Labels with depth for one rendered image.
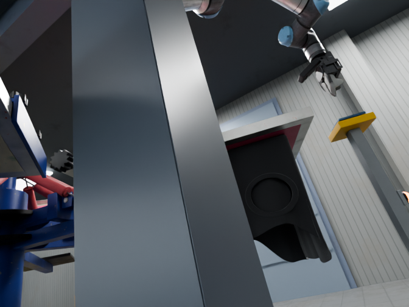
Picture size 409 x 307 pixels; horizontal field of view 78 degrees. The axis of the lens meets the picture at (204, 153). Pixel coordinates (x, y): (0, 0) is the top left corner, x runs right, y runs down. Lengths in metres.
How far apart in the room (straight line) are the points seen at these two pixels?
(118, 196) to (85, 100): 0.19
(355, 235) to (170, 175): 3.50
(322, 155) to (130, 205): 3.63
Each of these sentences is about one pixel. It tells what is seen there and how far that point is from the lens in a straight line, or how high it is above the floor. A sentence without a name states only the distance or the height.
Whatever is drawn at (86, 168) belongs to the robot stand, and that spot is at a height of 0.75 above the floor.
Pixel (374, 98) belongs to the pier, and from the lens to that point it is 3.79.
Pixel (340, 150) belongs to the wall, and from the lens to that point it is 3.86.
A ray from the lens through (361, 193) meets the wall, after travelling 3.75.
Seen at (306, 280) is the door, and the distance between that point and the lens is 3.76.
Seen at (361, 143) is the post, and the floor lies 0.86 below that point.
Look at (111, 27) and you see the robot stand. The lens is 0.50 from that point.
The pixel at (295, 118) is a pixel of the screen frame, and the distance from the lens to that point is 0.89.
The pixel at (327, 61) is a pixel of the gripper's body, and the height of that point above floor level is 1.24.
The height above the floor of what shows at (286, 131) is 0.95.
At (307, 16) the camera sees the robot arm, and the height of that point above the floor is 1.38.
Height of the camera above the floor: 0.59
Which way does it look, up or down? 24 degrees up
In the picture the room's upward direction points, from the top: 14 degrees counter-clockwise
